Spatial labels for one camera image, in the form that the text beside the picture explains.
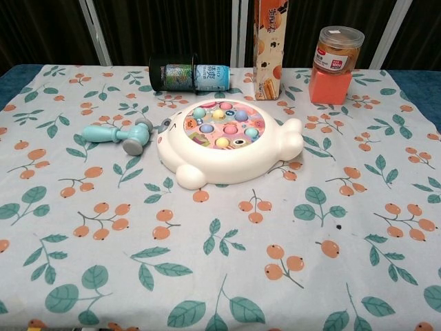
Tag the teal toy hammer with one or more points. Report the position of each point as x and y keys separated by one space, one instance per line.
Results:
x=138 y=136

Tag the white whack-a-mole toy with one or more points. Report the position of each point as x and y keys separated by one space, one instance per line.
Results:
x=224 y=162

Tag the floral print tablecloth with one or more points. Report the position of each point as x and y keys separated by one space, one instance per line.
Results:
x=220 y=258

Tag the black mesh pen cup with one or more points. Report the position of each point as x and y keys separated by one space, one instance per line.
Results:
x=162 y=74

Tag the tall orange snack box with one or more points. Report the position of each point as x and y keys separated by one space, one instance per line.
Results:
x=268 y=51

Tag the orange cube block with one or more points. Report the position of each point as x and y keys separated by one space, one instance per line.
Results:
x=329 y=88

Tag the clear plastic cookie jar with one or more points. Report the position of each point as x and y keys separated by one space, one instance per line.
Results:
x=339 y=51

